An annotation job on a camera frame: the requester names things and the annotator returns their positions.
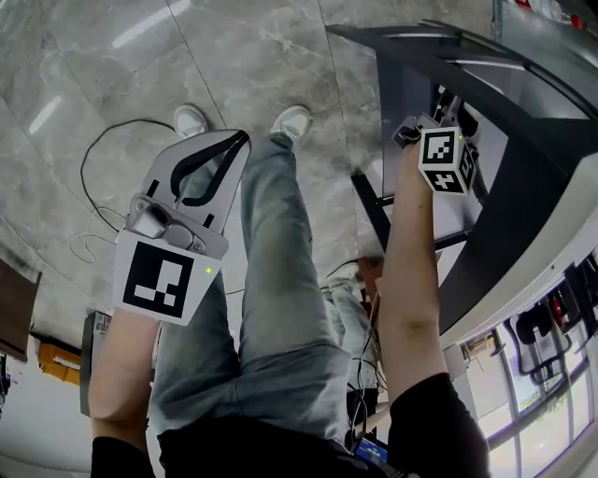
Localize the person's white shoe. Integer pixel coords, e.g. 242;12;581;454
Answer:
172;104;210;140
268;104;313;142

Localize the looped black cable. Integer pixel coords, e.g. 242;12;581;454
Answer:
79;118;178;235

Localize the person's right leg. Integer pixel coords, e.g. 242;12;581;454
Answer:
235;132;357;450

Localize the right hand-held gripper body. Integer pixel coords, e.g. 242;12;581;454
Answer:
392;91;482;196

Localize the person's right forearm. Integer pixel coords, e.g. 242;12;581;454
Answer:
377;142;453;413

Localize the large glass window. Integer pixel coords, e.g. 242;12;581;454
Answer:
475;326;598;478

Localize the person's right white shoe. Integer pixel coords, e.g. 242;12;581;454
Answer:
268;104;313;142

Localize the thin white cable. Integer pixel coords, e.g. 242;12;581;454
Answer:
67;206;128;266

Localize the black cable bundle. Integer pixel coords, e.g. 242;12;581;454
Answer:
344;297;390;441

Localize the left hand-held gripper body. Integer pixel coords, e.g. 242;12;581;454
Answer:
111;129;254;327

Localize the person's left forearm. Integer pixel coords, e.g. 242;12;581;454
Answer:
87;306;164;450

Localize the orange box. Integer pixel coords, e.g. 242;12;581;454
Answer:
36;342;84;387

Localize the black device blue screen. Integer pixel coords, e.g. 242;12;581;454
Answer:
351;435;390;469

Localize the person's left white shoe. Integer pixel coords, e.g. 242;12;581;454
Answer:
172;104;210;140

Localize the person's black shirt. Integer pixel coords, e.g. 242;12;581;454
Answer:
90;372;492;478

